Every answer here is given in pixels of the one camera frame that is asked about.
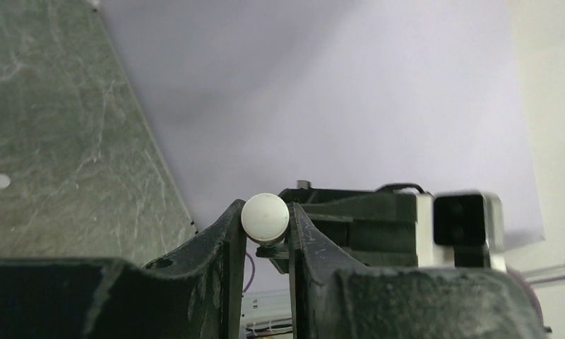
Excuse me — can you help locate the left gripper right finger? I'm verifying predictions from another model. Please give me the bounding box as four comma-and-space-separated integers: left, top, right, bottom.
289, 204, 547, 338

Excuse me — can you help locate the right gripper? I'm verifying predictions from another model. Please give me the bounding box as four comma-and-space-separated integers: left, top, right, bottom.
279, 182, 419, 267

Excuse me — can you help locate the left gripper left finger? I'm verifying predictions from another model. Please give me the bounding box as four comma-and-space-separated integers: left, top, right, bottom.
0, 200, 246, 338

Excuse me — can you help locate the green white glue stick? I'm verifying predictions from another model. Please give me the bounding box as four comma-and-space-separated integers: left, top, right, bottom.
241, 193, 290, 246

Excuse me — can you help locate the purple loop cable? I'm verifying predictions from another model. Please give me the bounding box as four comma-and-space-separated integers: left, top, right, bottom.
242, 252, 256, 293

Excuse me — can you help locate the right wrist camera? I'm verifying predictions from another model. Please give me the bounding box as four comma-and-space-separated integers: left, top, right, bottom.
415, 191, 507, 273

